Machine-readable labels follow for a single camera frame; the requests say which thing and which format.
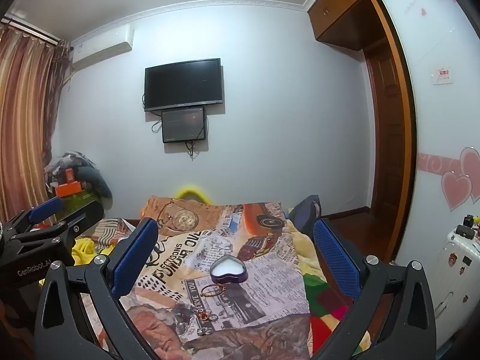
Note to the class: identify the green patterned box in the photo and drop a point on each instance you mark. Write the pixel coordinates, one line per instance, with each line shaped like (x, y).
(77, 199)

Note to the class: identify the white heart-patterned wardrobe door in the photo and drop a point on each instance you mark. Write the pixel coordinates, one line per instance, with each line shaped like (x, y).
(446, 138)

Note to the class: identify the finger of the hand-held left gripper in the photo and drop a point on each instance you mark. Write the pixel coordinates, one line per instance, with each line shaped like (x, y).
(88, 213)
(47, 208)

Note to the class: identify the dark blue pillow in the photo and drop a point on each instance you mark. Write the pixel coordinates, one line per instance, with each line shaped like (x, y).
(305, 213)

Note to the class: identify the small black device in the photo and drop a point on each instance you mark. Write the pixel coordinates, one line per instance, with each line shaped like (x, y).
(465, 227)

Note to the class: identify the black wall television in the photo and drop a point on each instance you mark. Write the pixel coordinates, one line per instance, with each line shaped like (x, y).
(183, 84)

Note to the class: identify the brown wooden door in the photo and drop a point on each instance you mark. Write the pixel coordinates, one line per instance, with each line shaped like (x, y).
(386, 150)

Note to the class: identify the white suitcase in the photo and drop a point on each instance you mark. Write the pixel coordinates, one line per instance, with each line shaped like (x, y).
(455, 281)

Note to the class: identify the wooden overhead cabinet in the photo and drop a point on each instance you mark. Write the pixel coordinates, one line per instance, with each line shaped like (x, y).
(337, 11)

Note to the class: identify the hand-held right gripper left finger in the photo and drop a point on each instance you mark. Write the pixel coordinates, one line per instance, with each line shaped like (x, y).
(135, 255)

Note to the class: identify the white air conditioner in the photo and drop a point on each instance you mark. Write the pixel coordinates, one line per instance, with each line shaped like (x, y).
(103, 47)

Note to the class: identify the multicoloured fleece blanket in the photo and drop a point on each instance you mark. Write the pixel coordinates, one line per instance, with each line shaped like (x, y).
(330, 318)

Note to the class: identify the yellow plastic frame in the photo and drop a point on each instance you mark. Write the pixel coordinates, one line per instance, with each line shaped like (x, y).
(193, 191)

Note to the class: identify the purple heart-shaped tin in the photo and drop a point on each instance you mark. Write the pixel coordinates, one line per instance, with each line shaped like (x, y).
(228, 270)

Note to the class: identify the small black wall monitor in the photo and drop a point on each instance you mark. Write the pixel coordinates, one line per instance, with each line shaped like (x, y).
(183, 125)

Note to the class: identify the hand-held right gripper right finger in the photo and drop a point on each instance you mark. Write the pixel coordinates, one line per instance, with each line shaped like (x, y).
(335, 258)

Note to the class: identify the orange box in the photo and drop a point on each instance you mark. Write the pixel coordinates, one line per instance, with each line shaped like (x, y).
(68, 189)

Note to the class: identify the striped brown curtain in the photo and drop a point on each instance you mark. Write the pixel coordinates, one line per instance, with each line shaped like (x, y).
(26, 120)

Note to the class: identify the pile of clutter with orange box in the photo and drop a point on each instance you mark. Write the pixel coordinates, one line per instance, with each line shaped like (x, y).
(92, 178)

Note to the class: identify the newspaper print blanket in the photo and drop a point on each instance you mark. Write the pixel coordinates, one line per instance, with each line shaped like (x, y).
(240, 307)

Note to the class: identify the white and red sticker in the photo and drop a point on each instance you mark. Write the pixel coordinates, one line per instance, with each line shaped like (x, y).
(442, 75)

